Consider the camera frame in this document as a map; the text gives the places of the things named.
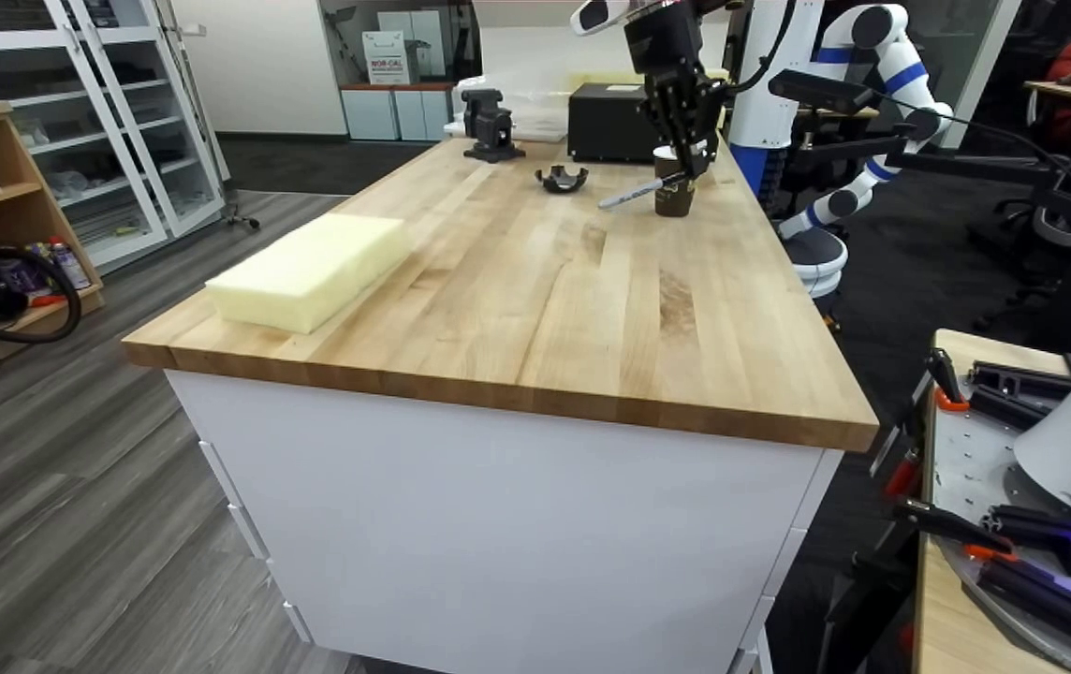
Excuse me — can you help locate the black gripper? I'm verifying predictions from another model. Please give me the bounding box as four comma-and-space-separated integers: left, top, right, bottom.
627, 0, 730, 179

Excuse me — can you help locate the black box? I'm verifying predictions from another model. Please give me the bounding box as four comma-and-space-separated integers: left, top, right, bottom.
567, 78, 716, 170

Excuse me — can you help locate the black curved clip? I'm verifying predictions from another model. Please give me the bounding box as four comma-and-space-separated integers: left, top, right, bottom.
532, 162, 594, 197

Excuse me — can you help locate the black bench vise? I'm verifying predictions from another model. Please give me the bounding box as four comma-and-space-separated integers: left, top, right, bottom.
457, 87, 530, 165

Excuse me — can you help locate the white and blue robot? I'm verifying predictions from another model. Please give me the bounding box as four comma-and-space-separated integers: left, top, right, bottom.
768, 0, 963, 303

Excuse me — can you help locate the low light blue cabinet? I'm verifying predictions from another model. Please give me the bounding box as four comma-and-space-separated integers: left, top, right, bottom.
339, 82, 462, 146

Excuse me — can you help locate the white poster board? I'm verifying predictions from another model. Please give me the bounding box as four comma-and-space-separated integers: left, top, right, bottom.
361, 8, 452, 90

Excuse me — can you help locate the yellow foam block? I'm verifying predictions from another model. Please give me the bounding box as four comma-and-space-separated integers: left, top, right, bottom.
203, 209, 415, 336

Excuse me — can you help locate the black flat tool case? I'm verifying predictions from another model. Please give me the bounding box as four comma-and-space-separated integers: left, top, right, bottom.
963, 354, 1071, 429

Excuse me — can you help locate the black and red stand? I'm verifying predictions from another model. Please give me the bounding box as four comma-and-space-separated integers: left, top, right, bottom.
813, 407, 931, 674

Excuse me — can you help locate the white glass door cabinet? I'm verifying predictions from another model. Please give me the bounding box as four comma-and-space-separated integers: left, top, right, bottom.
0, 0, 175, 272
66, 0, 232, 239

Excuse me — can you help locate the black orange tipped tool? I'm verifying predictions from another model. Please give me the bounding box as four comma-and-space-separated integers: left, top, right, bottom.
898, 493, 1071, 583

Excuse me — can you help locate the wooden side table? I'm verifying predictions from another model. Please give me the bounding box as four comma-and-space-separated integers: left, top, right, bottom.
907, 324, 1071, 674

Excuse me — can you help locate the long black bar tool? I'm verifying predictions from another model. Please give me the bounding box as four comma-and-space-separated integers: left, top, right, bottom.
975, 558, 1071, 668

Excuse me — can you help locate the orange handled black tool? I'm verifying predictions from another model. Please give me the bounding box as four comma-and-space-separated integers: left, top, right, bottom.
926, 343, 978, 419

